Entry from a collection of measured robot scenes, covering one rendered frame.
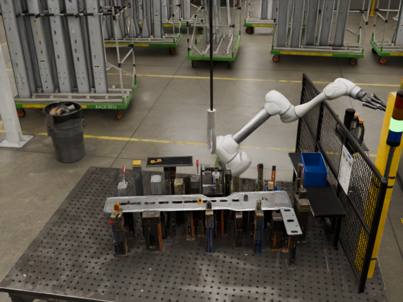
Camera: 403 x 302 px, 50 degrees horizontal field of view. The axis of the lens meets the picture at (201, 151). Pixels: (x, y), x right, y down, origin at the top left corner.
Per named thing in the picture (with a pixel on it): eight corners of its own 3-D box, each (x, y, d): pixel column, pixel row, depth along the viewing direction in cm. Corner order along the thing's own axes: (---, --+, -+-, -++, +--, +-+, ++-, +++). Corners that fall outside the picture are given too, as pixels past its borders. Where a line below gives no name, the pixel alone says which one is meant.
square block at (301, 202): (295, 244, 324) (299, 205, 306) (292, 237, 331) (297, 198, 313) (306, 244, 324) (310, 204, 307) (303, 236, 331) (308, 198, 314)
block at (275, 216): (268, 252, 317) (271, 221, 303) (266, 242, 327) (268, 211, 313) (282, 251, 317) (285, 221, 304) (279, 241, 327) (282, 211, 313)
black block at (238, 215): (233, 251, 318) (234, 220, 304) (232, 242, 328) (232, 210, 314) (244, 251, 318) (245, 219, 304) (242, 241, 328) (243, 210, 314)
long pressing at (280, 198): (101, 215, 312) (101, 213, 311) (107, 197, 331) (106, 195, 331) (292, 209, 314) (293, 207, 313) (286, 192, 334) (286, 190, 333)
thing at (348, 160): (346, 197, 299) (353, 158, 284) (336, 179, 319) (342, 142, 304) (349, 197, 299) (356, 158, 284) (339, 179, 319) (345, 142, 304)
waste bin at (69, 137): (44, 165, 572) (33, 114, 537) (62, 146, 619) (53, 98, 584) (80, 168, 564) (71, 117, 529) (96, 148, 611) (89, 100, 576)
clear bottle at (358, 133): (354, 148, 301) (358, 121, 292) (351, 144, 307) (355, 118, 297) (363, 148, 301) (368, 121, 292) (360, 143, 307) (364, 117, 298)
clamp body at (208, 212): (203, 253, 317) (202, 216, 300) (202, 242, 327) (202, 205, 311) (216, 253, 317) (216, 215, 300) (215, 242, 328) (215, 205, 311)
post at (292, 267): (287, 270, 300) (291, 238, 286) (284, 259, 310) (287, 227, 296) (297, 270, 300) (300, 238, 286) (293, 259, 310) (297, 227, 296)
